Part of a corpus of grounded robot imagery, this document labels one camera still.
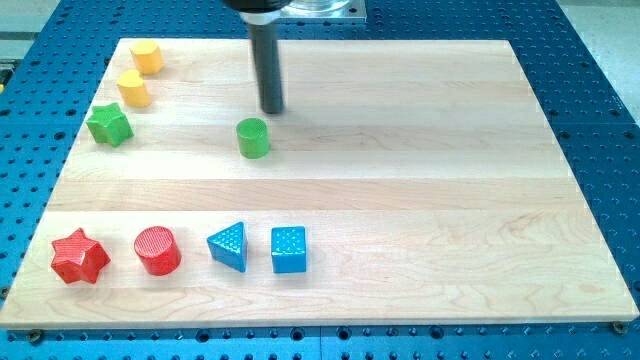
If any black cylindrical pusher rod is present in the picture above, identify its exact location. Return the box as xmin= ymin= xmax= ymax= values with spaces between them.
xmin=248 ymin=23 xmax=284 ymax=114

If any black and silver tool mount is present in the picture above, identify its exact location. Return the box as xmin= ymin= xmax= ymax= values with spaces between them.
xmin=222 ymin=0 xmax=292 ymax=25

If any green cylinder block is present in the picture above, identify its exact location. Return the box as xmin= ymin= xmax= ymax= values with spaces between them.
xmin=236 ymin=118 xmax=270 ymax=159

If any green star block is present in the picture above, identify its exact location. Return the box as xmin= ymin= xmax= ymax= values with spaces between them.
xmin=86 ymin=103 xmax=134 ymax=147

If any blue triangle block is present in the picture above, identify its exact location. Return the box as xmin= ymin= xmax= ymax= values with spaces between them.
xmin=207 ymin=222 xmax=248 ymax=273

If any red star block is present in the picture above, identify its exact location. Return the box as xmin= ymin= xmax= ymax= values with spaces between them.
xmin=51 ymin=228 xmax=111 ymax=284

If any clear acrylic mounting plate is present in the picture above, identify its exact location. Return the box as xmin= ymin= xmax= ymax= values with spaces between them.
xmin=281 ymin=0 xmax=367 ymax=23

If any yellow hexagon block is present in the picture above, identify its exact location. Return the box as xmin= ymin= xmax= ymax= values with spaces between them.
xmin=129 ymin=39 xmax=164 ymax=75

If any yellow heart block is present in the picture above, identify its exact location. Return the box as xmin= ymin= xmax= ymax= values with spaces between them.
xmin=117 ymin=69 xmax=151 ymax=108

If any light wooden board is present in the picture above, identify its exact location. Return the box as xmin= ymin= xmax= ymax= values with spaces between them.
xmin=1 ymin=39 xmax=639 ymax=329

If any blue cube block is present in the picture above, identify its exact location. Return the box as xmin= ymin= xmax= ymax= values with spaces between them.
xmin=271 ymin=226 xmax=307 ymax=273

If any red cylinder block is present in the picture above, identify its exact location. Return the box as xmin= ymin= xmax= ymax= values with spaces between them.
xmin=134 ymin=226 xmax=181 ymax=276

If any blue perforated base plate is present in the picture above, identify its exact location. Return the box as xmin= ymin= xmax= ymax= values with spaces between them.
xmin=1 ymin=1 xmax=639 ymax=359

